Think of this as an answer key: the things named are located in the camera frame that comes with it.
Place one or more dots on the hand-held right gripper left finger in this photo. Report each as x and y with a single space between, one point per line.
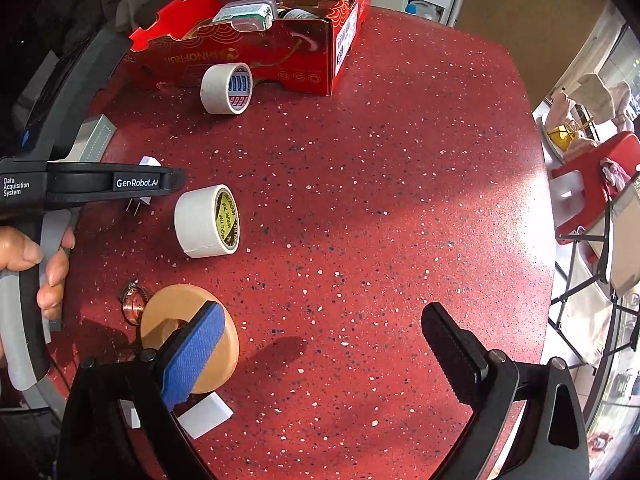
195 350

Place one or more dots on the person's left hand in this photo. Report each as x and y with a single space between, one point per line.
20 252

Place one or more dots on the red plastic chair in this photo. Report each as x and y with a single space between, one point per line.
600 155

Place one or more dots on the white tape roll yellow core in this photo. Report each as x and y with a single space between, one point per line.
195 220

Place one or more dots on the white plug adapter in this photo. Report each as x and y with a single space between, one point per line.
150 161

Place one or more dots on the dark jar with label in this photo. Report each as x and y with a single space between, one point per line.
300 13

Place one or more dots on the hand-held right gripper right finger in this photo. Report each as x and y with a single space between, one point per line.
452 355

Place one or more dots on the black folding chair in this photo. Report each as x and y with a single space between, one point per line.
622 240

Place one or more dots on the beige cloth pile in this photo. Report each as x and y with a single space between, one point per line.
595 92

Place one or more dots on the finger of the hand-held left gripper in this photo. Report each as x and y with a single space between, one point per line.
90 185

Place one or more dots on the white tape roll blue core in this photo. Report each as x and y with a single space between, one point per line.
215 87

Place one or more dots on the blue capped bottle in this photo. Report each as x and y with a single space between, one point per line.
420 8

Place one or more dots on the white rectangular block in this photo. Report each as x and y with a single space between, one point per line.
210 412

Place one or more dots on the red cardboard box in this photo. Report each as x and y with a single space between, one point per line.
300 55

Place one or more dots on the clear plastic lidded container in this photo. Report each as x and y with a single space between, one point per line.
245 14

